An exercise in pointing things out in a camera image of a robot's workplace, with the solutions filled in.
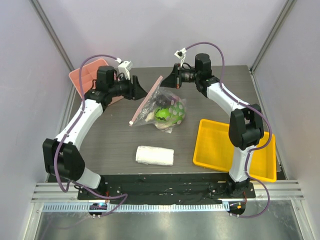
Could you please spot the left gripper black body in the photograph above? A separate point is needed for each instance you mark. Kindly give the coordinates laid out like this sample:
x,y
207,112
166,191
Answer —
x,y
123,88

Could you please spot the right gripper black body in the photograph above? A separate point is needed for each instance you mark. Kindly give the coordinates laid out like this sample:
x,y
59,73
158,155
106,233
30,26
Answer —
x,y
177,76

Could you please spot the purple toy eggplant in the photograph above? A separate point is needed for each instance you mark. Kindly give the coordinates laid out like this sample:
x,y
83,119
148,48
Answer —
x,y
163,101

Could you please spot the white toy fish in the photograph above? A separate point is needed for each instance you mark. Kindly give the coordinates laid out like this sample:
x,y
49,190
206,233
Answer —
x,y
150,118

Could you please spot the clear zip top bag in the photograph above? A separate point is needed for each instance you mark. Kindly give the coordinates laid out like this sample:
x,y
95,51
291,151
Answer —
x,y
148,105

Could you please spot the green polka dot toy food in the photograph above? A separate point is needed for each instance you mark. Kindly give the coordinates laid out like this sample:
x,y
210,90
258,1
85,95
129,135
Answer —
x,y
178,112

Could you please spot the green toy ball black zigzag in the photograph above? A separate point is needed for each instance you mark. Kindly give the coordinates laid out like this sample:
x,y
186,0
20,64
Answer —
x,y
162,115

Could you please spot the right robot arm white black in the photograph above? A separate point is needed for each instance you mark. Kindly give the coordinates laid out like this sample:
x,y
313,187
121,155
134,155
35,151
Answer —
x,y
245,121

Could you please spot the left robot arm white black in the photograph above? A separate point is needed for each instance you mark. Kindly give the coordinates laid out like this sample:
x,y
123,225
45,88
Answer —
x,y
62,157

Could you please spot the pink divided organizer box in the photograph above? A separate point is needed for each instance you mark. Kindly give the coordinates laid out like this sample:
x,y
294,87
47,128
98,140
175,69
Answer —
x,y
88,76

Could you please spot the white rolled towel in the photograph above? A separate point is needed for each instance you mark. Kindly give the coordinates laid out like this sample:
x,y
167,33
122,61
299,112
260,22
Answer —
x,y
150,155

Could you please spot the yellow plastic tray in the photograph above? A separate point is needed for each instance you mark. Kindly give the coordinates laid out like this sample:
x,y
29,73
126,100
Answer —
x,y
214,150

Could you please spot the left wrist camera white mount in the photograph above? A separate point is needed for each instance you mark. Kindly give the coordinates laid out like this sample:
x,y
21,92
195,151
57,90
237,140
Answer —
x,y
124,67

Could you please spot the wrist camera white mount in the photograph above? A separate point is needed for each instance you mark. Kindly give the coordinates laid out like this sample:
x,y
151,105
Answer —
x,y
181,55
124,67

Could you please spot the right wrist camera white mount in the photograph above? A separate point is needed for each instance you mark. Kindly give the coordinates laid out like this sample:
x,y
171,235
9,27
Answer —
x,y
181,55

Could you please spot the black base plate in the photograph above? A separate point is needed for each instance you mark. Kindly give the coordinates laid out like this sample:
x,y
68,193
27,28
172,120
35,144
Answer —
x,y
174,189

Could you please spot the aluminium frame rail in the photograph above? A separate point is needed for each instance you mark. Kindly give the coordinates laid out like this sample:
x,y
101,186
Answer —
x,y
279,190

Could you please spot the white slotted cable duct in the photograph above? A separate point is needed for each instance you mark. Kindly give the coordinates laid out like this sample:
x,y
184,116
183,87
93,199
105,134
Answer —
x,y
69,207

